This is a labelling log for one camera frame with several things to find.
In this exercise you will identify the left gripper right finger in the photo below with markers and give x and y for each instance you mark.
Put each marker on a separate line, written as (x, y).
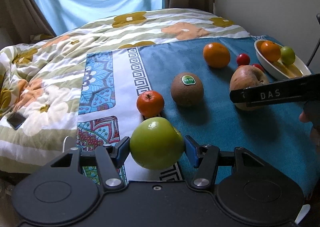
(205, 159)

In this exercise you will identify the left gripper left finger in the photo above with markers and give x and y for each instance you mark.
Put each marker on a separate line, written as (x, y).
(110, 158)

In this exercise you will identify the large green apple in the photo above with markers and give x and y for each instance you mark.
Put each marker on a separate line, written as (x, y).
(155, 144)

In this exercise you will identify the red cherry tomato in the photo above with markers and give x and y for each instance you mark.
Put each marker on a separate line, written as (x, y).
(258, 66)
(243, 59)

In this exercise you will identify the brownish wrinkled apple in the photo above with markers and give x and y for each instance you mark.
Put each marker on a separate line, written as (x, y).
(247, 76)

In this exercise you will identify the small orange tangerine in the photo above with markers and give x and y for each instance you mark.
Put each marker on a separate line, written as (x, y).
(150, 103)

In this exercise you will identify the brown kiwi with sticker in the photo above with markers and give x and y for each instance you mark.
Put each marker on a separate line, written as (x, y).
(187, 89)

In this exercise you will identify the large orange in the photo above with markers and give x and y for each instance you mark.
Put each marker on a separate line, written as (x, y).
(216, 55)

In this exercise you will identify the cream yellow plate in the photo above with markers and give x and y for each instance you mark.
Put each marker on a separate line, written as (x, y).
(279, 70)

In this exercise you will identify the small green apple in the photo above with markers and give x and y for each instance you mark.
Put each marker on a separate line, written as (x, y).
(288, 56)

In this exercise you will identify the orange in plate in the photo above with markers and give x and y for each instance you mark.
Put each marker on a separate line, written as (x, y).
(270, 50)

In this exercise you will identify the blue patterned cloth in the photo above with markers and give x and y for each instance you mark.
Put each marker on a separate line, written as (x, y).
(273, 132)

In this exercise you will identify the black smartphone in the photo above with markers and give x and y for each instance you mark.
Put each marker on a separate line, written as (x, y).
(16, 120)

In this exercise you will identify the floral quilt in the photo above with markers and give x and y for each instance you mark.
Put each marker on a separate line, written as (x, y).
(43, 81)

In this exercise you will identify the brown curtain left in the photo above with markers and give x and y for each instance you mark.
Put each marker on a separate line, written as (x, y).
(23, 19)

